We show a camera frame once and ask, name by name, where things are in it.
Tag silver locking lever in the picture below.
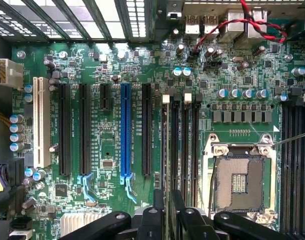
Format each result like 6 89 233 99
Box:
272 130 305 148
207 159 218 217

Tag CPU socket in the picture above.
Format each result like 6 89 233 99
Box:
201 132 279 227

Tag silver chipset heatsink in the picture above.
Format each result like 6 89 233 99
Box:
59 212 111 238

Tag green motherboard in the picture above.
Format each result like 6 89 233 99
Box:
11 9 305 240

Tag long black expansion slot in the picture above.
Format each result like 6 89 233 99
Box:
141 83 153 176
76 83 96 203
58 83 72 176

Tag blue expansion slot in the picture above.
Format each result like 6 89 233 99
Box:
119 83 138 205

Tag black SATA port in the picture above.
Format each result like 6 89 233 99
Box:
10 216 34 230

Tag short black expansion slot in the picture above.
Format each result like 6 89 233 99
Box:
99 83 112 111

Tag white expansion slot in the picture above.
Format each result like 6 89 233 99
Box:
32 76 51 169

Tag large metal port block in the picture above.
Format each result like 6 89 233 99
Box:
218 8 246 43
244 6 269 42

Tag metal USB port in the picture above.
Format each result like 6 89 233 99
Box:
203 14 220 35
184 14 201 35

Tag white power connector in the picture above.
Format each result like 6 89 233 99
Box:
0 57 25 90

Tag small metal port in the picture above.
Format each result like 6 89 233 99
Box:
165 1 184 20

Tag black connector purple wires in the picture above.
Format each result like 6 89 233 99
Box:
0 157 26 216

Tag red black twisted wire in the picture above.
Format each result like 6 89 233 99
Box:
192 0 289 55

